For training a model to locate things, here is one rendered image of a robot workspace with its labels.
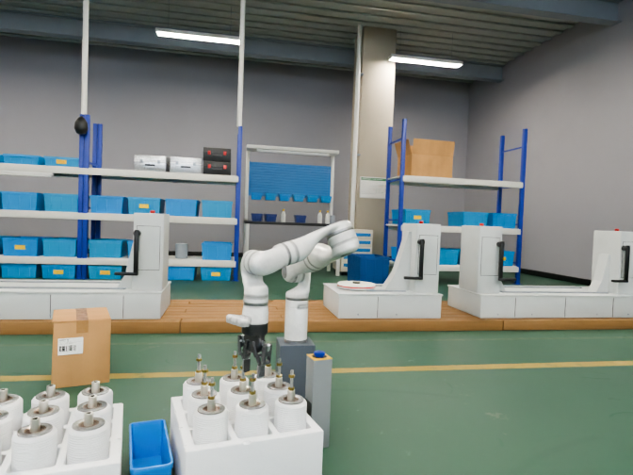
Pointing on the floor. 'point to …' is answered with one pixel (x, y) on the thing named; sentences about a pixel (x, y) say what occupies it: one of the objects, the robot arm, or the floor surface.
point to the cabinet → (358, 248)
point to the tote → (367, 268)
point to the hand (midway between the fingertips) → (252, 370)
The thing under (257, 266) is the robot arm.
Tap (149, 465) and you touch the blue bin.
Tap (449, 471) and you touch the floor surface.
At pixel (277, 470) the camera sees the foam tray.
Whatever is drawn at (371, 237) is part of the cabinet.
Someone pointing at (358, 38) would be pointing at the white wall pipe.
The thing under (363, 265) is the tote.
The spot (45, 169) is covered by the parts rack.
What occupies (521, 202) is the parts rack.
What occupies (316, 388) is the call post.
